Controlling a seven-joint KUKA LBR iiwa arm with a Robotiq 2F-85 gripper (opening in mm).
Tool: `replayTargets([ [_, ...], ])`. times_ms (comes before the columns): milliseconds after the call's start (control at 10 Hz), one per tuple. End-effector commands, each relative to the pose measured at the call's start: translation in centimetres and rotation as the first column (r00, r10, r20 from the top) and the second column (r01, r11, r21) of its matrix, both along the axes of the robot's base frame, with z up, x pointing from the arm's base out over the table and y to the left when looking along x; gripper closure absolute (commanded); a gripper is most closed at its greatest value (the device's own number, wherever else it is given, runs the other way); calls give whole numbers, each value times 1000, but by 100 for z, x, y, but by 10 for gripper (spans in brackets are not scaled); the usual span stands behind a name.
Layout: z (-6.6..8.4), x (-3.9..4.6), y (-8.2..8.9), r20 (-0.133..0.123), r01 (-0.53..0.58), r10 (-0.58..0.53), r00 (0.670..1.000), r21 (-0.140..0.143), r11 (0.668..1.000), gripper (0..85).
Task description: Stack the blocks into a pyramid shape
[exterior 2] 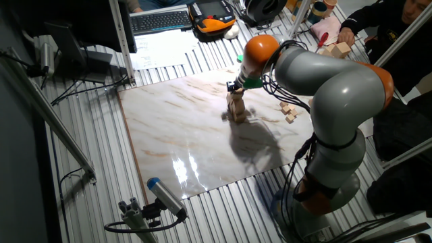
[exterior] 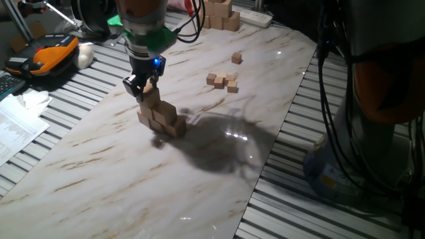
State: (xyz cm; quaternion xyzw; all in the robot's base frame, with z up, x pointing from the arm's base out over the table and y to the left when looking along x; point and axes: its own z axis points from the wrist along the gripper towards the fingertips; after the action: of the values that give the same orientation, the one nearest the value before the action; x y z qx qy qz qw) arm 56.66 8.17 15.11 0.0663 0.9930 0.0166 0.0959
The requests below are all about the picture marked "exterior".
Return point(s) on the black round spool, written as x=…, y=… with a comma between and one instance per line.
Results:
x=93, y=15

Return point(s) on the crumpled white tissue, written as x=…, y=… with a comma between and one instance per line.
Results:
x=36, y=99

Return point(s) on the printed white paper sheet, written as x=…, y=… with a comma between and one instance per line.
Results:
x=18, y=129

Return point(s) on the marble pattern board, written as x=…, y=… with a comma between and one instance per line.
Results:
x=116, y=172

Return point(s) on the small red object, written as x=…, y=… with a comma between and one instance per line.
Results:
x=189, y=7

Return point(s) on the small wooden cube block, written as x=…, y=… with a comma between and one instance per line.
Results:
x=219, y=83
x=232, y=87
x=236, y=58
x=230, y=78
x=221, y=74
x=211, y=79

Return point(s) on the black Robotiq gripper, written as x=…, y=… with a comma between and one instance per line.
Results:
x=147, y=68

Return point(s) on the orange black teach pendant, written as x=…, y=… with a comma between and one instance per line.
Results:
x=43, y=54

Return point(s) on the black computer keyboard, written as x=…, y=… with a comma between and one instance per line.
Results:
x=10, y=84

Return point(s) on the aluminium profile beam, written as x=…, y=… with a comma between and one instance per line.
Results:
x=18, y=18

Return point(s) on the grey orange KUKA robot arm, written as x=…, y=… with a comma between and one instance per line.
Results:
x=142, y=20

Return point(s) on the white power strip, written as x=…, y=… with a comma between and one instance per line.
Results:
x=252, y=16

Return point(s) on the pink cloth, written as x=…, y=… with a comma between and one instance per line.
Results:
x=176, y=4

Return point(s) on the brown cardboard piece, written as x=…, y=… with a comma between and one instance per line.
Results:
x=28, y=38

